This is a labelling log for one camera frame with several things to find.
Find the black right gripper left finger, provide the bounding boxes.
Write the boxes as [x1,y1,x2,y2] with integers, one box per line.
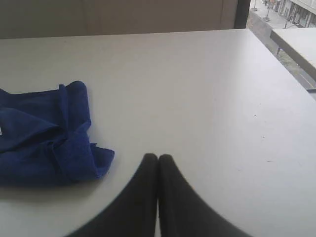
[69,154,158,237]

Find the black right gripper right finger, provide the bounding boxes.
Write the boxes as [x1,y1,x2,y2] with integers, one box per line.
[158,154,249,237]

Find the blue towel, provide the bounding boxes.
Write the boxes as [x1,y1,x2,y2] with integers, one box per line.
[0,81,115,187]

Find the neighbouring white table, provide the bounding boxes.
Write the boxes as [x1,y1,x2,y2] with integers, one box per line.
[270,28,316,79]

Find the dark window frame post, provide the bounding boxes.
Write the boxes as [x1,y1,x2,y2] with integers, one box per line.
[234,0,251,29]

